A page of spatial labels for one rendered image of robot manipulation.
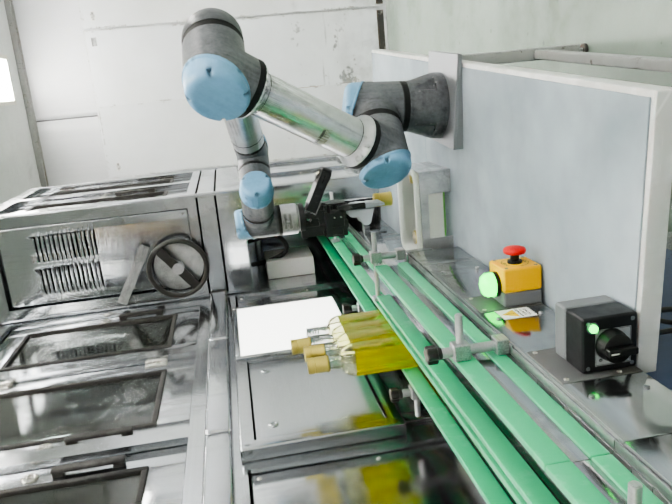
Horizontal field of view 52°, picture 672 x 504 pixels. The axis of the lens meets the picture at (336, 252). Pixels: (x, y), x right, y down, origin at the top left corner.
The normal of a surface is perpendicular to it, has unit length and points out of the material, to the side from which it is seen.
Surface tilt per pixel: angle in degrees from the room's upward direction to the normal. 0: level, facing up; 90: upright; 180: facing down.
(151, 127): 90
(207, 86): 83
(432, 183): 90
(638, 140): 0
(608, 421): 90
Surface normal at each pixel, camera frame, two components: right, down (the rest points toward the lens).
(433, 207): 0.16, 0.23
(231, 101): 0.04, 0.79
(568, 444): -0.09, -0.96
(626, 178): -0.98, 0.13
